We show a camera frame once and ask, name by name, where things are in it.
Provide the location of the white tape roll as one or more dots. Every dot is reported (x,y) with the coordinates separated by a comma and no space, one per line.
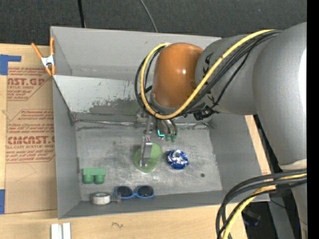
(100,198)

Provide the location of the brown cardboard board red print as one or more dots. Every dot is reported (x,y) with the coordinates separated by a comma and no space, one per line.
(27,123)

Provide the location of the green double-cylinder toy block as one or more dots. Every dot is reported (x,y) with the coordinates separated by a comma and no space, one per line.
(93,175)

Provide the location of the black cylinder on white bracket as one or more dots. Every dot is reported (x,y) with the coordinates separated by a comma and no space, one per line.
(205,114)

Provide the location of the blue sunglasses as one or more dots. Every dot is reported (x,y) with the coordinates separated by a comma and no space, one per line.
(134,192)

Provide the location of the green plastic cup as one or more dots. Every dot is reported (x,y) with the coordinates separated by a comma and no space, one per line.
(155,155)

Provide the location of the blue and white crumpled packet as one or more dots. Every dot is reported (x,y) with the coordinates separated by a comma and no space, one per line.
(177,159)

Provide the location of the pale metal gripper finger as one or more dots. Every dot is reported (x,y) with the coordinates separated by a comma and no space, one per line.
(143,155)
(149,150)

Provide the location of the grey metal bin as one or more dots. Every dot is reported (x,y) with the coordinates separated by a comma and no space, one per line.
(104,143)

